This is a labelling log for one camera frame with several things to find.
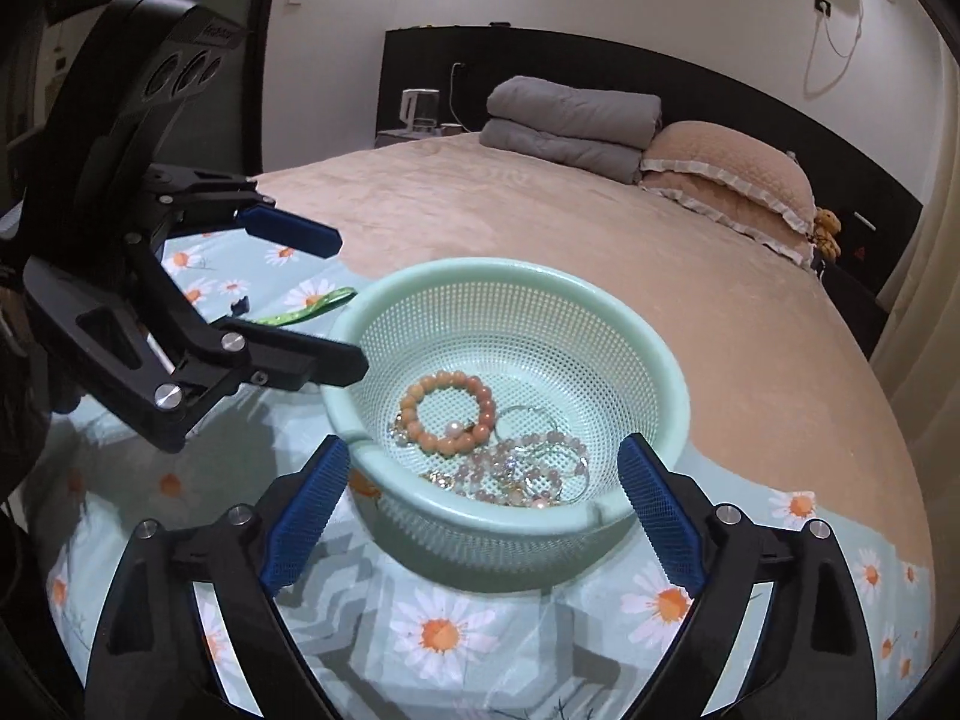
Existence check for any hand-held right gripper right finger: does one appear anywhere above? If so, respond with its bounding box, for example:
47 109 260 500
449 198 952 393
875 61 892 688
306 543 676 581
616 433 878 720

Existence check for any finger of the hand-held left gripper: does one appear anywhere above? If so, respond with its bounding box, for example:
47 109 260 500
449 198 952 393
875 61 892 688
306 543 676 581
22 236 370 453
124 163 344 257

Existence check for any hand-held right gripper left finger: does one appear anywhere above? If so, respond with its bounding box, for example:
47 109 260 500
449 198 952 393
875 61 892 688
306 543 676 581
84 435 352 720

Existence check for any orange bead bracelet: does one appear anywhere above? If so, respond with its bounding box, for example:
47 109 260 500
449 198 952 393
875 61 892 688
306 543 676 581
399 371 497 457

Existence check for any pink bead necklace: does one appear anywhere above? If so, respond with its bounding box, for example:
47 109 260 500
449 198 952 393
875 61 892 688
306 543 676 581
427 427 590 509

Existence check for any green plastic mesh basket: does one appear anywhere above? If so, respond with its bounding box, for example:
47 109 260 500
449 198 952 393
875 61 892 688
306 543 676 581
319 256 691 567

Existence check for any dark glass door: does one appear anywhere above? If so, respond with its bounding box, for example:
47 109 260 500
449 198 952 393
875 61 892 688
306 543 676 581
112 0 286 173

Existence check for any grey bedside table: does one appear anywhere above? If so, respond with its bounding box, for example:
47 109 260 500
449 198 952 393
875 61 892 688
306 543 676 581
375 127 481 152

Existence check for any white electric kettle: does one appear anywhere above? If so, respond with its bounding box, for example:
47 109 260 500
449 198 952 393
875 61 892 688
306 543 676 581
400 88 441 132

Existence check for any daisy print blue sheet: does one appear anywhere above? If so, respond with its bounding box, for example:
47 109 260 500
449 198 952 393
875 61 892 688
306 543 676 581
30 229 938 720

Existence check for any bed with beige cover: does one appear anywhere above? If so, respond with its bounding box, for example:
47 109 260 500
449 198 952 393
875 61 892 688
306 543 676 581
30 131 938 720

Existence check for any black bedside table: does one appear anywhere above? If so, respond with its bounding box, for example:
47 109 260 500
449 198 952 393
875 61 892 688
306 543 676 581
817 262 890 361

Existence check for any folded grey quilt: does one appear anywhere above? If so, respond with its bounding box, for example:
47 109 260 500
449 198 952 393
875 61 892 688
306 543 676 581
478 75 665 185

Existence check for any beige ruffled pillow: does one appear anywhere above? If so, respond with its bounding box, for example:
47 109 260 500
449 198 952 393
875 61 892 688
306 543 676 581
639 120 817 237
637 169 818 267

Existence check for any brown teddy bear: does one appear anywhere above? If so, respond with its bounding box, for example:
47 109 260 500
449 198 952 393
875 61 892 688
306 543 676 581
812 208 845 262

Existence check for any black headboard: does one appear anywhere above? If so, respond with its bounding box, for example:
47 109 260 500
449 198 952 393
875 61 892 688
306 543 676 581
375 25 923 316

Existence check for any cream curtain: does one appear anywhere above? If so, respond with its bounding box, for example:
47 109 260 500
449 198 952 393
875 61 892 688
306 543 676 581
870 37 960 466

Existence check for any green ribbon lanyard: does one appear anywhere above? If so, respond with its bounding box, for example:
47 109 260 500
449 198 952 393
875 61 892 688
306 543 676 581
225 286 359 327

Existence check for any white charger cable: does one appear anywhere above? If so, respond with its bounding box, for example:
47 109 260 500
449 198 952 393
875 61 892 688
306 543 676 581
450 62 472 130

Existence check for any white hanging power cable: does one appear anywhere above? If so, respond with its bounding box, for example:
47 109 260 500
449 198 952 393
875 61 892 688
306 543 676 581
804 0 863 98

